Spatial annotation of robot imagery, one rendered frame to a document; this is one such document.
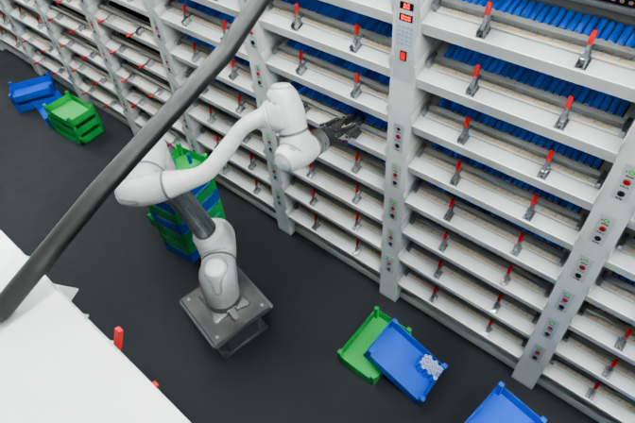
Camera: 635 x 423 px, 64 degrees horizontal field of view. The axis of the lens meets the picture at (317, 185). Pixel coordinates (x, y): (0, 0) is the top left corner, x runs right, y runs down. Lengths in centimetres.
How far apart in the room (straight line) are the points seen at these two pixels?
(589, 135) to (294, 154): 85
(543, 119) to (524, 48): 21
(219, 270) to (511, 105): 130
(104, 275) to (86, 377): 242
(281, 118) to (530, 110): 74
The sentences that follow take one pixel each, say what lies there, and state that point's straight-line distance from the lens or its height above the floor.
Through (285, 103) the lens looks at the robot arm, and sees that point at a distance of 165.
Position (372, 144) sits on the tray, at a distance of 197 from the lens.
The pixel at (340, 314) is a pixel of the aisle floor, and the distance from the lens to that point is 257.
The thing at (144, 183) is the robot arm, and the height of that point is 104.
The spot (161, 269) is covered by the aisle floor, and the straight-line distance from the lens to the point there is 291.
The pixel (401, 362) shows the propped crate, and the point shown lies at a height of 6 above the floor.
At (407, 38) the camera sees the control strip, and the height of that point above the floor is 143.
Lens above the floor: 222
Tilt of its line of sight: 45 degrees down
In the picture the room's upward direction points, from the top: 5 degrees counter-clockwise
